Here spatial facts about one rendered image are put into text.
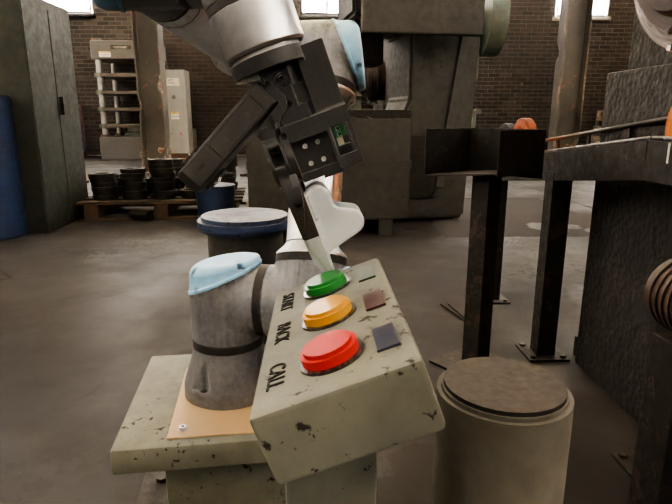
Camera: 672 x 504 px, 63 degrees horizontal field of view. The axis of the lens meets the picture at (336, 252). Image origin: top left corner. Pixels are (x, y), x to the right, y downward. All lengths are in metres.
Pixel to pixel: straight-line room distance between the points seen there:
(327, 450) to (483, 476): 0.20
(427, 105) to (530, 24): 8.03
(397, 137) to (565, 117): 5.04
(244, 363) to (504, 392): 0.50
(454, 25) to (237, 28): 3.40
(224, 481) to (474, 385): 0.54
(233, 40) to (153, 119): 7.39
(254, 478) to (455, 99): 3.45
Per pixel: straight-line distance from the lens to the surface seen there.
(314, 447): 0.35
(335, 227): 0.51
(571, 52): 8.35
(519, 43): 11.85
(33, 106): 4.06
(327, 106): 0.50
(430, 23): 3.81
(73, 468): 1.43
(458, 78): 4.10
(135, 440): 0.89
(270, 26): 0.49
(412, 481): 1.28
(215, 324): 0.88
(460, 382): 0.53
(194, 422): 0.90
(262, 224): 1.77
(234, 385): 0.91
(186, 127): 10.53
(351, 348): 0.35
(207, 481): 0.96
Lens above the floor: 0.75
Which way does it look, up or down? 14 degrees down
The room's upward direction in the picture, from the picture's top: straight up
